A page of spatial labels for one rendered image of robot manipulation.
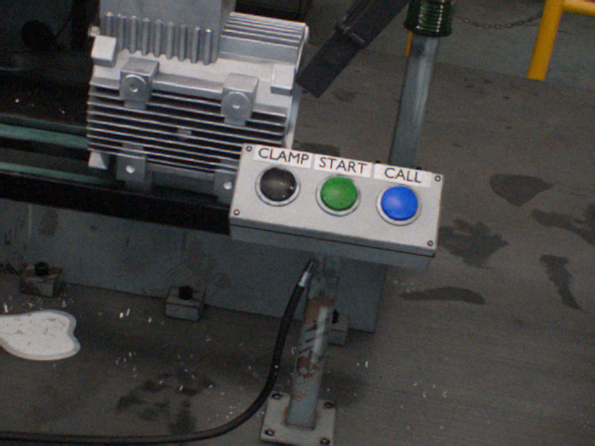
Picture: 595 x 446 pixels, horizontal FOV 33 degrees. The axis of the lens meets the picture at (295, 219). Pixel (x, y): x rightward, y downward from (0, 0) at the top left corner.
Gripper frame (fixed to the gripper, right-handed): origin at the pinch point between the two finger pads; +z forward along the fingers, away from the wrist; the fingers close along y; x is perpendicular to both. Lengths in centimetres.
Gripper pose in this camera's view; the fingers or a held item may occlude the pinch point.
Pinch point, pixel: (328, 61)
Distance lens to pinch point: 99.2
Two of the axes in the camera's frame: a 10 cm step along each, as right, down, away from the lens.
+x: 7.9, 5.6, 2.3
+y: -1.0, 4.9, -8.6
